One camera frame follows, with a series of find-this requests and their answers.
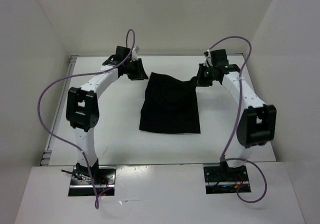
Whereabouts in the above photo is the black skirt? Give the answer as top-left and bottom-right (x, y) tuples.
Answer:
(139, 72), (201, 134)

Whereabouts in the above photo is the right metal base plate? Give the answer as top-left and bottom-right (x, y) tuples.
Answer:
(203, 164), (251, 195)

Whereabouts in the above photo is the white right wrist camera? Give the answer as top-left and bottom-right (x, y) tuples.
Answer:
(203, 49), (213, 68)

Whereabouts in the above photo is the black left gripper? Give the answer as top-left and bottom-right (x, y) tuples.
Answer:
(123, 57), (148, 81)

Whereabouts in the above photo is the metal base plate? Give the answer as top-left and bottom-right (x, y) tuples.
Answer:
(203, 164), (251, 195)
(68, 165), (118, 197)

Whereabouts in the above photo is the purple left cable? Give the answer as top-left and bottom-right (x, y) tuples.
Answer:
(36, 28), (137, 210)

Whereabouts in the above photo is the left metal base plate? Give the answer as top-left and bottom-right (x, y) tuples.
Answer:
(68, 165), (118, 197)

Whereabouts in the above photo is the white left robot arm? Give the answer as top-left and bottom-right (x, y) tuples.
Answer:
(66, 46), (148, 184)

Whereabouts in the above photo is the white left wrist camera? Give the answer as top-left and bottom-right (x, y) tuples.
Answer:
(131, 46), (140, 62)

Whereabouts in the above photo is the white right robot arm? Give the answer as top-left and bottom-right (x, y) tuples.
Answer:
(196, 49), (277, 181)

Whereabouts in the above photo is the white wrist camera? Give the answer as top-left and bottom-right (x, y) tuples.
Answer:
(131, 46), (140, 62)
(203, 49), (213, 68)

